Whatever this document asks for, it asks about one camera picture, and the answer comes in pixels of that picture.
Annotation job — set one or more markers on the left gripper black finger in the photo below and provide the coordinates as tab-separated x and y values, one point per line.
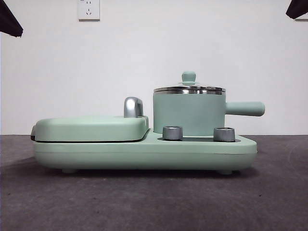
9	21

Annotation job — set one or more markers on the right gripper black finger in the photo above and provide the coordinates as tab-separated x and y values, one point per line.
299	8

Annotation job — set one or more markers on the glass pot lid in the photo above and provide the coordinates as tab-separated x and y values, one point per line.
189	77

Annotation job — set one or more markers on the silver control knob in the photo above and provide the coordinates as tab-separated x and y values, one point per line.
224	134
172	132

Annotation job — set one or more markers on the green breakfast machine base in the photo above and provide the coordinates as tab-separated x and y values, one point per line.
144	151

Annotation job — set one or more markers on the white wall socket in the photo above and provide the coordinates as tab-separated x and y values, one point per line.
303	18
88	10

